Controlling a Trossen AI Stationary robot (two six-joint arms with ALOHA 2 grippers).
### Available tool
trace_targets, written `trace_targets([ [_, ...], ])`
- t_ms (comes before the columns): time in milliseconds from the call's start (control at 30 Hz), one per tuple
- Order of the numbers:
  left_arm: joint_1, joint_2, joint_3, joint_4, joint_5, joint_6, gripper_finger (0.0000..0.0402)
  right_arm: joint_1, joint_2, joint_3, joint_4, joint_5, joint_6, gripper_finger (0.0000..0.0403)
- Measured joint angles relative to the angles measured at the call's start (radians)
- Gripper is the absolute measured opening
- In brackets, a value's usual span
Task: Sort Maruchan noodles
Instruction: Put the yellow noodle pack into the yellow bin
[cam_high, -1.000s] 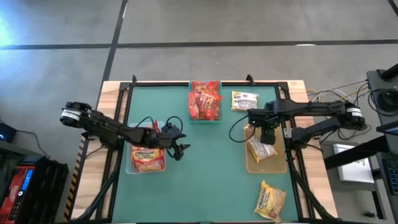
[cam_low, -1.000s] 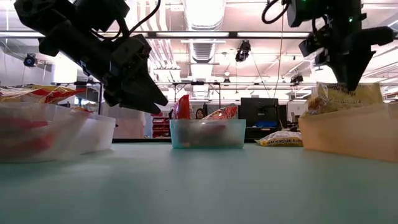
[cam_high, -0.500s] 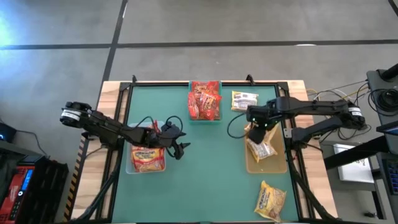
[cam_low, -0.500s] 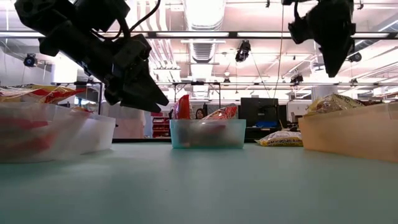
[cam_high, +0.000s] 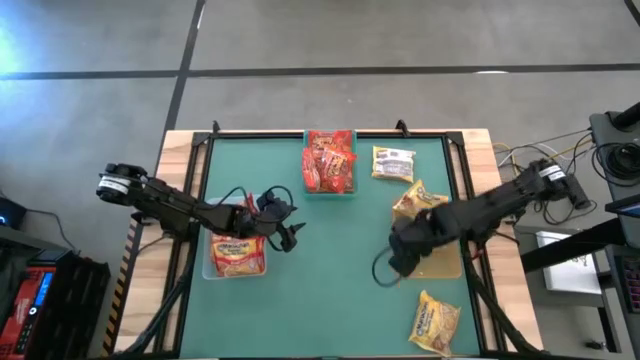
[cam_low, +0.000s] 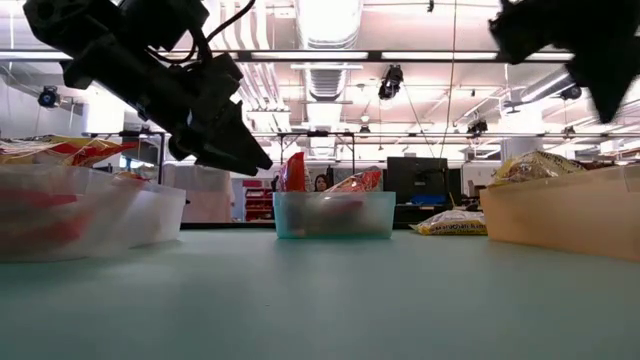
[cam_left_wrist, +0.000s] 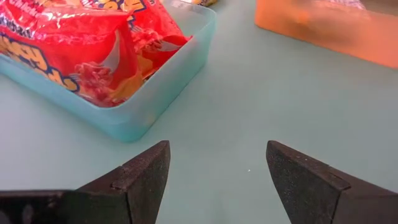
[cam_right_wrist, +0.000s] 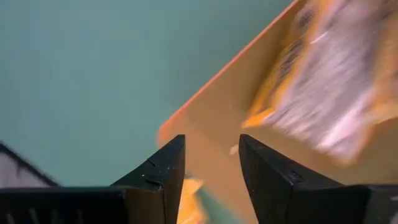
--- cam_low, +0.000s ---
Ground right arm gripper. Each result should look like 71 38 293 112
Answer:
488 0 640 125

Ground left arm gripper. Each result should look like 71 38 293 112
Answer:
62 32 274 177

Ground red spicy noodle pack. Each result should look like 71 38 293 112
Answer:
304 199 371 236
327 168 384 194
278 151 309 194

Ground yellow chicken ramen pack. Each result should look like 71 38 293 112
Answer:
491 149 587 187
410 208 489 237

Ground teal plastic bin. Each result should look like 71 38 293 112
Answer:
272 190 397 240

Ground white cloth cover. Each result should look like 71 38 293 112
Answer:
162 163 236 224

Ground red shelf unit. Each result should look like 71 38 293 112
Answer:
243 178 275 223

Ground clear plastic bin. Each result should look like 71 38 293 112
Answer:
0 163 187 264

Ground amber plastic bin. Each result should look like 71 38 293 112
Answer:
479 164 640 263

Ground black frame table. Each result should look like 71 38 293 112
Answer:
82 130 171 186

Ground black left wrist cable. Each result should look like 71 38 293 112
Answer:
188 0 257 62

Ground black overhead frame rail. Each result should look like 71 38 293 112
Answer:
0 48 640 64

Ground black overhead rig camera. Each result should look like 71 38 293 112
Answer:
378 63 405 101

